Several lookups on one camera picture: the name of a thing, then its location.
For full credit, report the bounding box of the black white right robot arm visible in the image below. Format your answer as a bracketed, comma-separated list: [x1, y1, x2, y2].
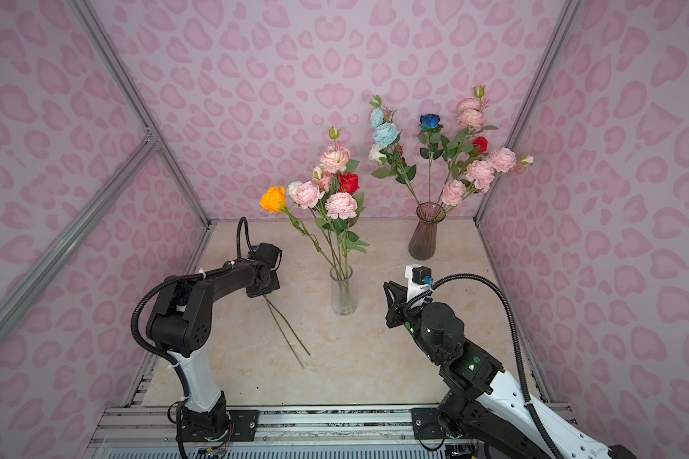
[383, 266, 633, 458]

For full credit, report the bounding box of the pink rose spray stem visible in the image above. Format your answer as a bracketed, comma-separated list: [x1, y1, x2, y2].
[445, 85, 497, 179]

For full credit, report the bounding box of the aluminium frame profile left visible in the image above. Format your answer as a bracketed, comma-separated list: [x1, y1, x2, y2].
[0, 0, 214, 368]

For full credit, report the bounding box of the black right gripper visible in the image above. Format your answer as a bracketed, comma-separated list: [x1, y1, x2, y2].
[380, 281, 447, 363]

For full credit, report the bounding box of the aluminium frame profile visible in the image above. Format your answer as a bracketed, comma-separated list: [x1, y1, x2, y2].
[0, 0, 214, 368]
[473, 0, 586, 228]

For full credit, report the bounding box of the blue rose stem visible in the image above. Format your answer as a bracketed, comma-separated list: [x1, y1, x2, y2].
[418, 114, 443, 203]

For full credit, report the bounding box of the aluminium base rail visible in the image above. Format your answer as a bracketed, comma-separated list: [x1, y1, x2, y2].
[82, 372, 587, 459]

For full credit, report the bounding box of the red rose stem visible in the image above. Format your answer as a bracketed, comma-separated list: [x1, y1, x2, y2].
[472, 136, 489, 155]

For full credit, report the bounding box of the pink orange mixed flower stem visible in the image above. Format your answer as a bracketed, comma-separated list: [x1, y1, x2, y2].
[464, 147, 534, 193]

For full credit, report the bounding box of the peach rose stem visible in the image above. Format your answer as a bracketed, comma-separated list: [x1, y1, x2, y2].
[262, 297, 306, 369]

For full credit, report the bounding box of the pale pink white flower bunch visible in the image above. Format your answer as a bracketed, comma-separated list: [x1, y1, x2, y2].
[287, 166, 369, 273]

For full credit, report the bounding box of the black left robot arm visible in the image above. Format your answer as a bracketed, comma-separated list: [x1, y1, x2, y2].
[130, 217, 282, 449]

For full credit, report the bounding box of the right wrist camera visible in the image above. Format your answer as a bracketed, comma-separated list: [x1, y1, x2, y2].
[405, 264, 434, 311]

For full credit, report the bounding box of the orange rose stem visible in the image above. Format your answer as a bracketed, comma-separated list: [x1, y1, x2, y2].
[260, 187, 339, 273]

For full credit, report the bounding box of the purple ribbed glass vase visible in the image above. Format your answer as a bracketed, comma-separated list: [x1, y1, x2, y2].
[408, 202, 446, 260]

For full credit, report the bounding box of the white rose stem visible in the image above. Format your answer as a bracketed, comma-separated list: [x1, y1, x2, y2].
[369, 143, 387, 166]
[286, 181, 304, 201]

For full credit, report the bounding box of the clear glass vase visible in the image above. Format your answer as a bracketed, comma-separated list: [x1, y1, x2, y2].
[330, 265, 359, 317]

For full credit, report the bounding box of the pink rose spray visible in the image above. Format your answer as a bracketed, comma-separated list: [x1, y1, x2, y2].
[319, 126, 359, 178]
[439, 180, 468, 208]

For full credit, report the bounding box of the aluminium frame profile right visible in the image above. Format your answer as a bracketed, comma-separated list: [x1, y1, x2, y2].
[473, 0, 586, 228]

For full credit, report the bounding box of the light blue flower spray stem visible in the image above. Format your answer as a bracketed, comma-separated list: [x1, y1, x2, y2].
[369, 95, 420, 205]

